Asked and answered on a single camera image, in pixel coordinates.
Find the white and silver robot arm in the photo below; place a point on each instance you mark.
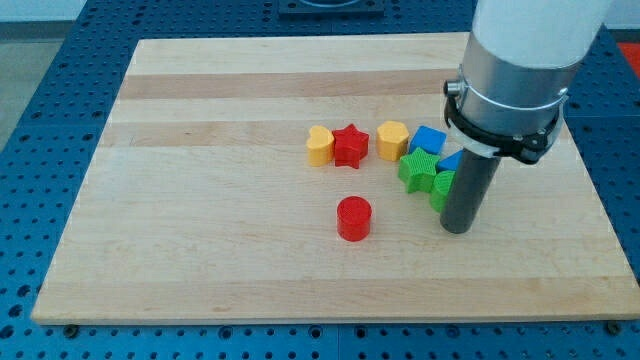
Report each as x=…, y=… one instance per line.
x=520, y=59

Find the yellow heart block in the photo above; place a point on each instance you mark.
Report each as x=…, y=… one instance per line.
x=320, y=146

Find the red cylinder block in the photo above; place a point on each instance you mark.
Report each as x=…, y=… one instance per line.
x=353, y=216

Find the red star block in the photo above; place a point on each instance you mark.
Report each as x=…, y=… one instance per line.
x=350, y=147

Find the yellow hexagon block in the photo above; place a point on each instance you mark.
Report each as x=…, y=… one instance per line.
x=391, y=140

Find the green star block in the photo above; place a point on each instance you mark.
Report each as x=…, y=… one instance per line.
x=417, y=170

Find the blue cube block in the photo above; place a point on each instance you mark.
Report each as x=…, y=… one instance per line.
x=428, y=139

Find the green cylinder block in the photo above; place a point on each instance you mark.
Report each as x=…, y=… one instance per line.
x=440, y=190

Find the light wooden board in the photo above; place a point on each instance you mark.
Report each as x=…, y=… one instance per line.
x=199, y=206

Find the blue block behind rod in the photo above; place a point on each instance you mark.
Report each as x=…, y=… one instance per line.
x=449, y=163

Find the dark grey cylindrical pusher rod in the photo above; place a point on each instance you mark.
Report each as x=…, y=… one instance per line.
x=470, y=184

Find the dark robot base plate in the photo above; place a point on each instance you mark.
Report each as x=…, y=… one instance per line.
x=300, y=8

